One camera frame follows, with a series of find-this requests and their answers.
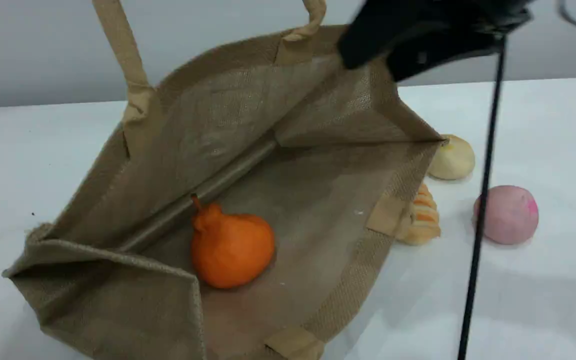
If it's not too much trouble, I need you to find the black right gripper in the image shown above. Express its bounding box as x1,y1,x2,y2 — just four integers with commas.
338,0,535,82

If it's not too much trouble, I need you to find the brown jute tote bag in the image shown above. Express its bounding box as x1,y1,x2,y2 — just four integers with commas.
2,0,446,360

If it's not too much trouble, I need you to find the orange toy fruit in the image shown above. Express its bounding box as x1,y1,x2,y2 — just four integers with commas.
190,195,276,290

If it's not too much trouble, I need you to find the round pale yellow bun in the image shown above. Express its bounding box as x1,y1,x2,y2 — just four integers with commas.
428,134,476,181

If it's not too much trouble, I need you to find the orange striped bread loaf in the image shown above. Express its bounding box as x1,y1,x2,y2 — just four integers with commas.
395,182,441,246

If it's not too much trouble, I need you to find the pink round ball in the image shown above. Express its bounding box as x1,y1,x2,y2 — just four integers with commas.
473,185,540,246

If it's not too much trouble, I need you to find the straight black cable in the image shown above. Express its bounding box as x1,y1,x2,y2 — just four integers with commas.
457,35,508,360

